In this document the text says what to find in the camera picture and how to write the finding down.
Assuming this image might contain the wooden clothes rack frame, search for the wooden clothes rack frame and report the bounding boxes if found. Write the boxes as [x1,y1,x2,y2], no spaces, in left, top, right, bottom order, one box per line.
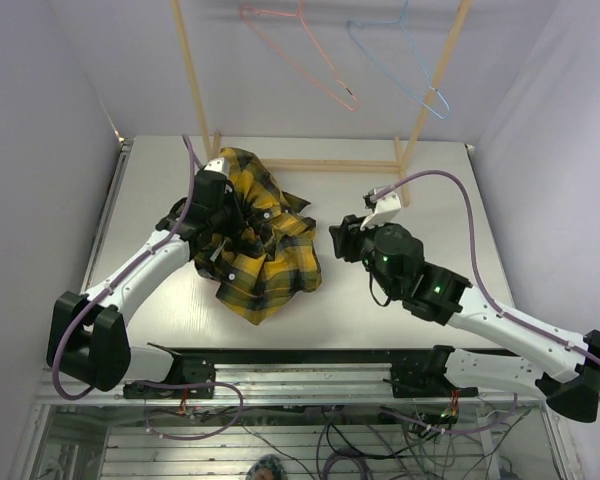
[169,0,472,178]

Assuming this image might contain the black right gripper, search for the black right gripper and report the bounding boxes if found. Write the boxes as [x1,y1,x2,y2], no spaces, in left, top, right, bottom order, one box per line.
[330,211,398,297]

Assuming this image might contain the yellow green plaid shirt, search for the yellow green plaid shirt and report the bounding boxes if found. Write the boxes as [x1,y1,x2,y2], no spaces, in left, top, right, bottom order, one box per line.
[194,147,322,325]

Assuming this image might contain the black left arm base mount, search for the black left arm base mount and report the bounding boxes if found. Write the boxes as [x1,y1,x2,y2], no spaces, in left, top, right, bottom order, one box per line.
[122,344,215,400]

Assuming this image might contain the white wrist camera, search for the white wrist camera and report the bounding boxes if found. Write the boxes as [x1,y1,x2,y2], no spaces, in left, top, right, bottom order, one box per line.
[203,157,231,178]
[361,188,402,230]

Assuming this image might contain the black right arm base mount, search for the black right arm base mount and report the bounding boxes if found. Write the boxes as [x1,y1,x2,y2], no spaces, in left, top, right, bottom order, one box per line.
[383,345,479,399]

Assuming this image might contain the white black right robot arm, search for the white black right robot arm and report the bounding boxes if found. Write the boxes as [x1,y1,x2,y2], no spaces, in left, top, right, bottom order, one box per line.
[329,215,600,423]

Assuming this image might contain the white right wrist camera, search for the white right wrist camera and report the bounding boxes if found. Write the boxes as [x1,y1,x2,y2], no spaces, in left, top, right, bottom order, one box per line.
[361,188,402,230]

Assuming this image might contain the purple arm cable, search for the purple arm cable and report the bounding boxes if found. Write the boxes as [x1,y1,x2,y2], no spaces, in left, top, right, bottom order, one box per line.
[372,170,600,405]
[51,133,216,401]

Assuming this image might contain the pink wire hanger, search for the pink wire hanger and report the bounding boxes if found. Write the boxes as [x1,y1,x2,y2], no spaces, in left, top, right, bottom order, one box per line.
[239,1,360,112]

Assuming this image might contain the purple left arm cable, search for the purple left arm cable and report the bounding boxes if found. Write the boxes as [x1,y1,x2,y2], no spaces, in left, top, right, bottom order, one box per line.
[51,133,216,401]

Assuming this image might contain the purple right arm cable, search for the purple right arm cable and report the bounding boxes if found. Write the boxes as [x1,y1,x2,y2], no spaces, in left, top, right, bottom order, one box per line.
[372,170,600,405]

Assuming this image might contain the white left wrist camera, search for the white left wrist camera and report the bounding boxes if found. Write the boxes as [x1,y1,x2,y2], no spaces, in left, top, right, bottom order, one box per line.
[203,157,231,178]

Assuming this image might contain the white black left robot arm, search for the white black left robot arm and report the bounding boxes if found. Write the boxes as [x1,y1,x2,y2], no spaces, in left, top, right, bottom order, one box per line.
[47,158,243,400]

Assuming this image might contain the blue wire hanger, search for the blue wire hanger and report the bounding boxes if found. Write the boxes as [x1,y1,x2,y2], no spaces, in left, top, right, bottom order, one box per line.
[346,1,451,120]

